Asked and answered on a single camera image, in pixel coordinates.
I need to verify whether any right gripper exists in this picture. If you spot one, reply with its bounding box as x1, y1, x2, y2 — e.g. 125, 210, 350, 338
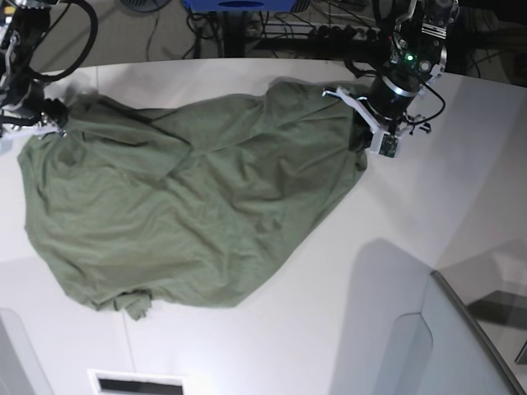
1, 99, 68, 140

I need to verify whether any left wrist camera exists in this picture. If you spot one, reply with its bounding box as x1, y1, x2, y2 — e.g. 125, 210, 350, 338
368, 132, 401, 159

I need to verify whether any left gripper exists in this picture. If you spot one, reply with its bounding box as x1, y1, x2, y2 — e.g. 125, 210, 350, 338
322, 73, 431, 152

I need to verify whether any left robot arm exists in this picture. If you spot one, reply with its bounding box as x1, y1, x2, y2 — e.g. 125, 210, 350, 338
324, 1, 459, 158

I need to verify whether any blue box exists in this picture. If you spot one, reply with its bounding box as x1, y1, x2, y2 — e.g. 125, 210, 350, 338
183, 0, 296, 12

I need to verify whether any green t-shirt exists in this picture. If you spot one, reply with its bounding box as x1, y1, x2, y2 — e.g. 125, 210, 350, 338
17, 81, 367, 320

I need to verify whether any black power strip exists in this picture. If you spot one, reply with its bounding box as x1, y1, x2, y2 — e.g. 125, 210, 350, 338
245, 20, 379, 41

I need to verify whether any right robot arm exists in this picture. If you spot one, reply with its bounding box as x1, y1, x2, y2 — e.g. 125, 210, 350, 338
1, 1, 99, 145

